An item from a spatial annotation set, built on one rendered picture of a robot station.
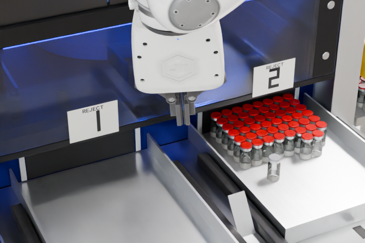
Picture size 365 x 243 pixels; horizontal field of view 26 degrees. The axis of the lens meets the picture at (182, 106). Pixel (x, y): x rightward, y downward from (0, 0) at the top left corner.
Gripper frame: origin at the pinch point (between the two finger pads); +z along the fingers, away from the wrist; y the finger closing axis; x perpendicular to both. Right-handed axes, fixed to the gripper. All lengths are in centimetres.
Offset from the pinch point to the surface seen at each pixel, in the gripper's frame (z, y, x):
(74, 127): 24.7, -18.1, 19.2
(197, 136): 40.4, 1.5, 28.9
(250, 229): 35.8, 9.0, 5.3
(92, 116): 24.0, -15.2, 20.8
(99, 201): 37.4, -15.6, 13.5
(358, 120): 49, 33, 37
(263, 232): 35.1, 10.8, 4.0
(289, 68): 31, 19, 35
